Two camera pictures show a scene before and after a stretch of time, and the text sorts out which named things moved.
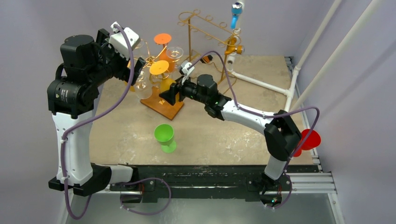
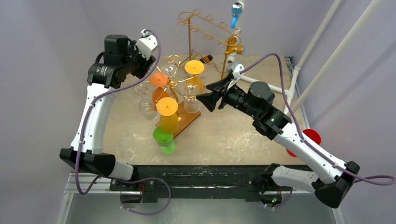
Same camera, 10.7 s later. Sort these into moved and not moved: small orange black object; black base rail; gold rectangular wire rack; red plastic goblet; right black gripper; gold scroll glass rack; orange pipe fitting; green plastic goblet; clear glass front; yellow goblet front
Moved: right black gripper; gold scroll glass rack; clear glass front; yellow goblet front
Not moved: gold rectangular wire rack; orange pipe fitting; red plastic goblet; black base rail; green plastic goblet; small orange black object
